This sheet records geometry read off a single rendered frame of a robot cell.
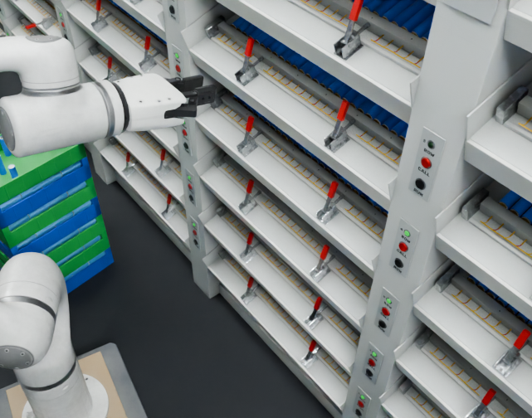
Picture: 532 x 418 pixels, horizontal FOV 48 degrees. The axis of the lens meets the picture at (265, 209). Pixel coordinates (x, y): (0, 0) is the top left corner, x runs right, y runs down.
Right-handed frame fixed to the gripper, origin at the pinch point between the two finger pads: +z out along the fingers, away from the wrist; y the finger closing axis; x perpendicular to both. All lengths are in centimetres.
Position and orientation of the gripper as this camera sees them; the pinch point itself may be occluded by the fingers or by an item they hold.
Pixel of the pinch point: (197, 89)
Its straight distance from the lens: 102.6
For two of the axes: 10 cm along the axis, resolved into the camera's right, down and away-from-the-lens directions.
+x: 1.7, -7.8, -6.0
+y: 6.3, 5.5, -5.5
